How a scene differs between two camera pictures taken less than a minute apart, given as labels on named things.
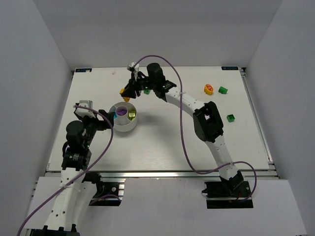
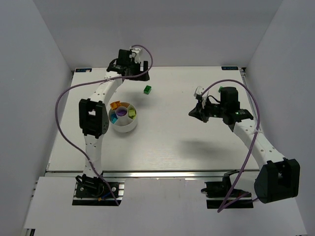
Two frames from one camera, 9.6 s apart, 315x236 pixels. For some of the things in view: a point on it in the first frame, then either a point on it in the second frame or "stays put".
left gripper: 102,118 to 144,70
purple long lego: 121,112 stays put
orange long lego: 126,99 to 114,105
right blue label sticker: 230,68 stays put
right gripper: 136,83 to 204,111
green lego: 222,90 stays put
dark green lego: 146,91 stays put
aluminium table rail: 169,174 stays put
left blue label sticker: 83,70 stays put
